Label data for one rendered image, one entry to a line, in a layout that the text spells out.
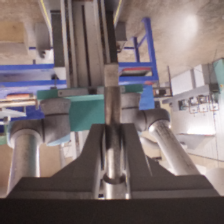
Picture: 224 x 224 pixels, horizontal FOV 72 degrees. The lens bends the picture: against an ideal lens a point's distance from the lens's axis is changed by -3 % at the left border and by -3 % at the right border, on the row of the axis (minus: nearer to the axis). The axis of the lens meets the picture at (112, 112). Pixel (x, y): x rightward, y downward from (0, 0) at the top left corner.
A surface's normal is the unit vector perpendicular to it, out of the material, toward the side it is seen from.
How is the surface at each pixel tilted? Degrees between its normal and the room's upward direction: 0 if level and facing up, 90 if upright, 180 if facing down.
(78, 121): 90
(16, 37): 90
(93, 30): 90
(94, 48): 90
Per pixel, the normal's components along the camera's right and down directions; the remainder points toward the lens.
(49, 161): 0.22, -0.09
